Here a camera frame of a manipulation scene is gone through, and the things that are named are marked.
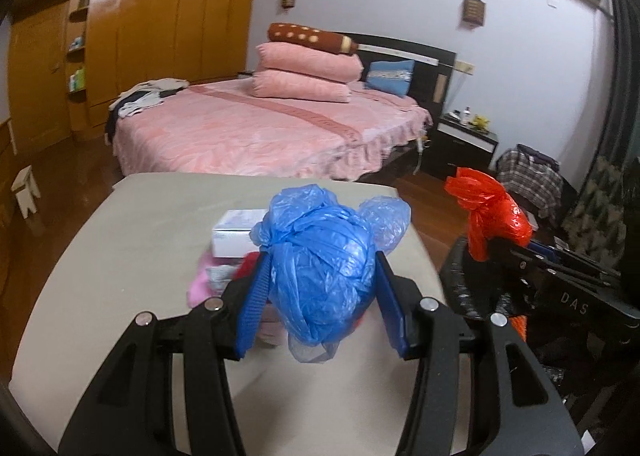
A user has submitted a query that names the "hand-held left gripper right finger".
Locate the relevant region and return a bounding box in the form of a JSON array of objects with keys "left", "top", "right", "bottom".
[{"left": 375, "top": 252, "right": 586, "bottom": 456}]

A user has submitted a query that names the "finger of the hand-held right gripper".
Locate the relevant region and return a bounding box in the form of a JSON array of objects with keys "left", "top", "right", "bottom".
[
  {"left": 527, "top": 240, "right": 622, "bottom": 282},
  {"left": 487, "top": 237, "right": 622, "bottom": 298}
]

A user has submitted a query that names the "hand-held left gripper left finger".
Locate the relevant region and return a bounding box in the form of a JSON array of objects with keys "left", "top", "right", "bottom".
[{"left": 57, "top": 252, "right": 273, "bottom": 456}]

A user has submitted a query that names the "red cloth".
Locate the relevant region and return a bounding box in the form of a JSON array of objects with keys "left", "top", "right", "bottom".
[{"left": 234, "top": 252, "right": 262, "bottom": 282}]

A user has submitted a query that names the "red plastic bag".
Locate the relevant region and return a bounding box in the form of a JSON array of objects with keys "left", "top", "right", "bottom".
[{"left": 444, "top": 167, "right": 534, "bottom": 263}]

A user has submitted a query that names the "black trash bin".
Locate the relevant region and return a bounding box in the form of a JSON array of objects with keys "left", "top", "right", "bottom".
[{"left": 439, "top": 235, "right": 640, "bottom": 439}]

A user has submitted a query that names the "blue plastic bag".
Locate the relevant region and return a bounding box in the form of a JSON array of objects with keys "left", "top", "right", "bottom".
[{"left": 250, "top": 183, "right": 412, "bottom": 364}]

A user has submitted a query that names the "white printed packet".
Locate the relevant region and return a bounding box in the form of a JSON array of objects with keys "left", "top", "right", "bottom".
[{"left": 207, "top": 265, "right": 237, "bottom": 285}]

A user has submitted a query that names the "pink cloth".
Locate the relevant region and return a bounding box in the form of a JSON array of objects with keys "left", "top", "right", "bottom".
[{"left": 187, "top": 255, "right": 291, "bottom": 343}]

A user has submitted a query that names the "patterned dark cloth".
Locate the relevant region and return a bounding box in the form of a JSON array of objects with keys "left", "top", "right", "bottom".
[{"left": 560, "top": 156, "right": 626, "bottom": 262}]

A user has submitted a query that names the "plaid bag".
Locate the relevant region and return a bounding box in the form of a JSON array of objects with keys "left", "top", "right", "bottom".
[{"left": 495, "top": 145, "right": 563, "bottom": 217}]

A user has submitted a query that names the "white cardboard box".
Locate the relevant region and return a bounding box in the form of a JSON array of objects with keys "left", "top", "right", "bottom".
[{"left": 211, "top": 209, "right": 268, "bottom": 258}]

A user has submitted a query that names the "black nightstand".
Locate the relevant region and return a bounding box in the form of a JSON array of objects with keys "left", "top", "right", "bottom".
[{"left": 434, "top": 111, "right": 500, "bottom": 177}]

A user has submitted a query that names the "dark curtain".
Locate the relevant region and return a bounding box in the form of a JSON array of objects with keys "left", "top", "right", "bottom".
[{"left": 597, "top": 0, "right": 640, "bottom": 282}]

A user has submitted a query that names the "bed with pink bedspread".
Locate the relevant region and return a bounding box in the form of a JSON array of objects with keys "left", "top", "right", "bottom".
[{"left": 111, "top": 78, "right": 435, "bottom": 182}]

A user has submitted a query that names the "black headboard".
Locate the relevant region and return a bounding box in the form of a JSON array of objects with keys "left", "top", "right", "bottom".
[{"left": 327, "top": 31, "right": 457, "bottom": 117}]

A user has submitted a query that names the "blue cushion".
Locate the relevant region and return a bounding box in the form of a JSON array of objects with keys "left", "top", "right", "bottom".
[{"left": 364, "top": 59, "right": 416, "bottom": 97}]

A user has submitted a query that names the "pile of clothes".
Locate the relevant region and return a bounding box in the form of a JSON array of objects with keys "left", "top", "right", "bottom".
[{"left": 105, "top": 78, "right": 191, "bottom": 147}]

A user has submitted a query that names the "small white stool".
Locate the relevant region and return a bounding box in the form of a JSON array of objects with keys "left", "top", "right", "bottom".
[{"left": 11, "top": 166, "right": 42, "bottom": 219}]

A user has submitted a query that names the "brown dotted bolster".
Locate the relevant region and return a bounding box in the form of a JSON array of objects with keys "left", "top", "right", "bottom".
[{"left": 266, "top": 22, "right": 360, "bottom": 57}]

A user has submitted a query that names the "wooden wardrobe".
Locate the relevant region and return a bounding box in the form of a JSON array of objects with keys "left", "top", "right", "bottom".
[{"left": 7, "top": 0, "right": 263, "bottom": 147}]

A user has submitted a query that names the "large wooden wall lamp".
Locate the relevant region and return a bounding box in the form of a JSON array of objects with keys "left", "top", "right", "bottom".
[{"left": 461, "top": 0, "right": 486, "bottom": 28}]

